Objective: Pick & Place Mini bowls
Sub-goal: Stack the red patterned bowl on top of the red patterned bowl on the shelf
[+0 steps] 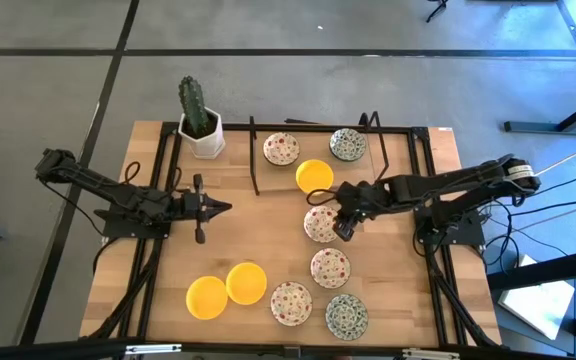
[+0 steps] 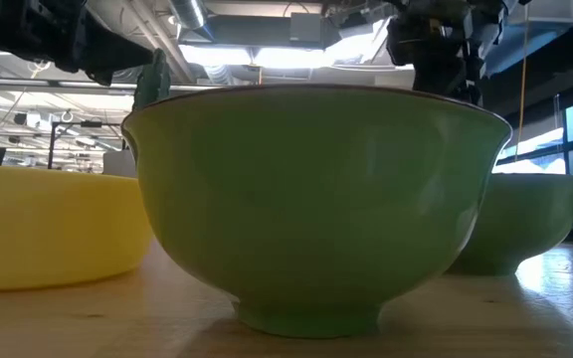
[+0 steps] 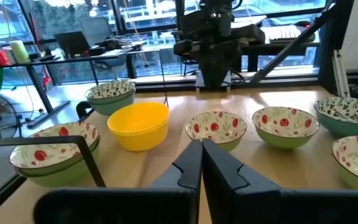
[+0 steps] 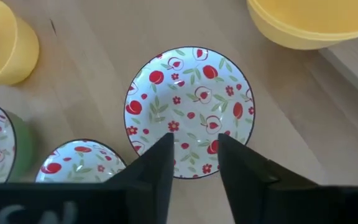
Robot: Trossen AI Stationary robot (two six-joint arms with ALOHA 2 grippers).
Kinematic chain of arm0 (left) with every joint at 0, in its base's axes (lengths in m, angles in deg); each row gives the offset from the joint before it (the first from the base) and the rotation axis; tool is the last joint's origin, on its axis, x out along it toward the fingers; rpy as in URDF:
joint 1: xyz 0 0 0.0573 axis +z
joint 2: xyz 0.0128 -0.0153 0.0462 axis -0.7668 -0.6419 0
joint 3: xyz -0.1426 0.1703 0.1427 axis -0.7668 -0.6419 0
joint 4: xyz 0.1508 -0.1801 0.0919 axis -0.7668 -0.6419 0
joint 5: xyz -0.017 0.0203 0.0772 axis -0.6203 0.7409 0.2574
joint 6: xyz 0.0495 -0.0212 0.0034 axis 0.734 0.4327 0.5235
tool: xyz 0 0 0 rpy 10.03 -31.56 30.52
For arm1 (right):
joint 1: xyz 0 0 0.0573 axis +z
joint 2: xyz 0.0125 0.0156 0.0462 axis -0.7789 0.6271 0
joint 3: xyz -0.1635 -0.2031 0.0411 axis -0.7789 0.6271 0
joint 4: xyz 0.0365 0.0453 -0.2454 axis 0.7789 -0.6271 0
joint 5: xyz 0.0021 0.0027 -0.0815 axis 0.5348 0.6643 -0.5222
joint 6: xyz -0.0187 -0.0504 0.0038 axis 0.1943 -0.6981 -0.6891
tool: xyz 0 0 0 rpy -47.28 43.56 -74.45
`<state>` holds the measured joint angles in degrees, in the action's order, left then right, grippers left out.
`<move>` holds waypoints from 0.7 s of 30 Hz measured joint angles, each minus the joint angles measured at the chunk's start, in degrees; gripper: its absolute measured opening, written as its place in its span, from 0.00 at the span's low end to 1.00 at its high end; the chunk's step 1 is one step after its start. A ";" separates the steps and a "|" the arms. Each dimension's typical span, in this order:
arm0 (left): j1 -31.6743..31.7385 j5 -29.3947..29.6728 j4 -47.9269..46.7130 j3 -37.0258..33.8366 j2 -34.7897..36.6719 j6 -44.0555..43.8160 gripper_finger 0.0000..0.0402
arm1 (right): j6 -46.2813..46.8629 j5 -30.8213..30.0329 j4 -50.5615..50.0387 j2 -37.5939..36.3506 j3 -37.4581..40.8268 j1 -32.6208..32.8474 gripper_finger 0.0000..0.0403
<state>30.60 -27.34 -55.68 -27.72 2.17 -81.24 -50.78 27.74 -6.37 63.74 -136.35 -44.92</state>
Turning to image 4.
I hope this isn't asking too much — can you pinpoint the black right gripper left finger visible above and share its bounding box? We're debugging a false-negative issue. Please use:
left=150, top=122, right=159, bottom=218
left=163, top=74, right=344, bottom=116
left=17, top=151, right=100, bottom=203
left=0, top=132, right=175, bottom=224

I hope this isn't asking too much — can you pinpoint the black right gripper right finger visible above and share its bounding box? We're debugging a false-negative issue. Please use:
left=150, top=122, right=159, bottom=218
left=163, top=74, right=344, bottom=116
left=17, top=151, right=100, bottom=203
left=217, top=133, right=358, bottom=224

